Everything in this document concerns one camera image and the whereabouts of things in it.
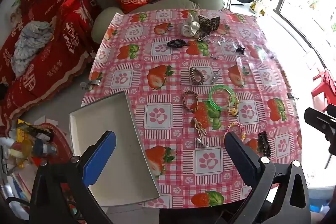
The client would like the braided hair tie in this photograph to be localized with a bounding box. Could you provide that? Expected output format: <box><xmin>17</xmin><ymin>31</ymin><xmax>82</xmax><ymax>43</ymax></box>
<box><xmin>182</xmin><ymin>90</ymin><xmax>200</xmax><ymax>112</ymax></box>

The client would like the beige rabbit hair clip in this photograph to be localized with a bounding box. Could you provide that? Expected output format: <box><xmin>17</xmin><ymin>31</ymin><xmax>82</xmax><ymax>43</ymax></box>
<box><xmin>191</xmin><ymin>118</ymin><xmax>208</xmax><ymax>136</ymax></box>

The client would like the yellow black snack bag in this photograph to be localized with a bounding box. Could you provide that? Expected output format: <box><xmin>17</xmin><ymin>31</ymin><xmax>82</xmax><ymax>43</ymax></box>
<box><xmin>17</xmin><ymin>119</ymin><xmax>53</xmax><ymax>140</ymax></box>

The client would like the white shallow tray box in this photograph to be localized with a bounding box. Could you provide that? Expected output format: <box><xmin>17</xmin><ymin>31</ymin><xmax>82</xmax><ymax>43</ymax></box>
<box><xmin>69</xmin><ymin>91</ymin><xmax>161</xmax><ymax>207</ymax></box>

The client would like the blue lid jar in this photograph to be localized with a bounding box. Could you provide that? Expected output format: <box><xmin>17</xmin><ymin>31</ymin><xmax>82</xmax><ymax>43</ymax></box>
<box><xmin>33</xmin><ymin>139</ymin><xmax>57</xmax><ymax>157</ymax></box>

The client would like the black rhinestone hair clip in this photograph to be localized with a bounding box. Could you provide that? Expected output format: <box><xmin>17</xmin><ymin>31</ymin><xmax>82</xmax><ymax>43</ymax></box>
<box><xmin>257</xmin><ymin>132</ymin><xmax>272</xmax><ymax>157</ymax></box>

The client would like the pink yellow beaded bracelet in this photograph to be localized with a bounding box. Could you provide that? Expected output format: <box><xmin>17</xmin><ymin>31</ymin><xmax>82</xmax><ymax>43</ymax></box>
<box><xmin>224</xmin><ymin>122</ymin><xmax>246</xmax><ymax>142</ymax></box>

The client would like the leopard print scrunchie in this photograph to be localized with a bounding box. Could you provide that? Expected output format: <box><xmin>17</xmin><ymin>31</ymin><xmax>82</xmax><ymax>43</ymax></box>
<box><xmin>197</xmin><ymin>15</ymin><xmax>221</xmax><ymax>31</ymax></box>

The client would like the strawberry paw print tablecloth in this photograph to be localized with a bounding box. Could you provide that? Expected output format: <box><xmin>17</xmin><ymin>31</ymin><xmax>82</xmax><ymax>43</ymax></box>
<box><xmin>81</xmin><ymin>8</ymin><xmax>302</xmax><ymax>209</ymax></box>

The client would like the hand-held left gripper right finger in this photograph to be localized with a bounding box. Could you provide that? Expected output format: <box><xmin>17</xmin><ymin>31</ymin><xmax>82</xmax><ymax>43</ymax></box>
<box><xmin>224</xmin><ymin>132</ymin><xmax>311</xmax><ymax>224</ymax></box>

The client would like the clear beaded bracelet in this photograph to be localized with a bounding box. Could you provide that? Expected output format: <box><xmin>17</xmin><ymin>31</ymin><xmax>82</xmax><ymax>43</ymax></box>
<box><xmin>198</xmin><ymin>34</ymin><xmax>227</xmax><ymax>45</ymax></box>

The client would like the green bangle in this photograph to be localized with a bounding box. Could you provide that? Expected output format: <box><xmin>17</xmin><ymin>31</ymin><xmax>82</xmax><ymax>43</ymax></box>
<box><xmin>209</xmin><ymin>84</ymin><xmax>234</xmax><ymax>111</ymax></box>

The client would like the white scrunchie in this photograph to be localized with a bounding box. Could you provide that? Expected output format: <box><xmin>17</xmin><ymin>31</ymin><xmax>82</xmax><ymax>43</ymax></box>
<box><xmin>181</xmin><ymin>13</ymin><xmax>201</xmax><ymax>38</ymax></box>

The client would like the silver star hair clip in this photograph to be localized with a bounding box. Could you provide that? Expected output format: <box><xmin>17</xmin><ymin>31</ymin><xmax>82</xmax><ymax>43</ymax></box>
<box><xmin>210</xmin><ymin>69</ymin><xmax>222</xmax><ymax>84</ymax></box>

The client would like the yellow flower hair tie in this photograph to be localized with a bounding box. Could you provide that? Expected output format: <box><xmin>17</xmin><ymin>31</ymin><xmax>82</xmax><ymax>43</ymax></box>
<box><xmin>227</xmin><ymin>95</ymin><xmax>240</xmax><ymax>117</ymax></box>

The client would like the grey-blue blanket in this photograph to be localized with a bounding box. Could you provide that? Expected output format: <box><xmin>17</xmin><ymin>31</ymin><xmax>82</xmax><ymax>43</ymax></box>
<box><xmin>11</xmin><ymin>21</ymin><xmax>54</xmax><ymax>77</ymax></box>

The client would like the brown spiral hair tie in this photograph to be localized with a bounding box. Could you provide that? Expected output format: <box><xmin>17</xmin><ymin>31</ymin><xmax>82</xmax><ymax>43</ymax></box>
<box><xmin>189</xmin><ymin>67</ymin><xmax>206</xmax><ymax>86</ymax></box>

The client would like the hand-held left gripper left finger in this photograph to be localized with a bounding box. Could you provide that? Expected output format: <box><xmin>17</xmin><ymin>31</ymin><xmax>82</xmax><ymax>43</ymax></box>
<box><xmin>30</xmin><ymin>130</ymin><xmax>117</xmax><ymax>224</ymax></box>

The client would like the silver charm earring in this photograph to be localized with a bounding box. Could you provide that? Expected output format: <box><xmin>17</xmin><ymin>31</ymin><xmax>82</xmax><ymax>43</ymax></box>
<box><xmin>195</xmin><ymin>135</ymin><xmax>209</xmax><ymax>148</ymax></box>

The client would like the red plastic stool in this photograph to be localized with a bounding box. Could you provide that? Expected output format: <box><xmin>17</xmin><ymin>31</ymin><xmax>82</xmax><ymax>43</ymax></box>
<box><xmin>311</xmin><ymin>69</ymin><xmax>336</xmax><ymax>109</ymax></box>

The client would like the black beaded hair tie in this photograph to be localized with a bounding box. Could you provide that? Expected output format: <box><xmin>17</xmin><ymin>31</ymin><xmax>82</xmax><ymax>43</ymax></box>
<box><xmin>167</xmin><ymin>39</ymin><xmax>189</xmax><ymax>48</ymax></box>

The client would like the yellow lid jar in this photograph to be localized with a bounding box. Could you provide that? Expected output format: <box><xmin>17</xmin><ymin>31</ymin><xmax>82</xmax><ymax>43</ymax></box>
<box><xmin>10</xmin><ymin>141</ymin><xmax>33</xmax><ymax>169</ymax></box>

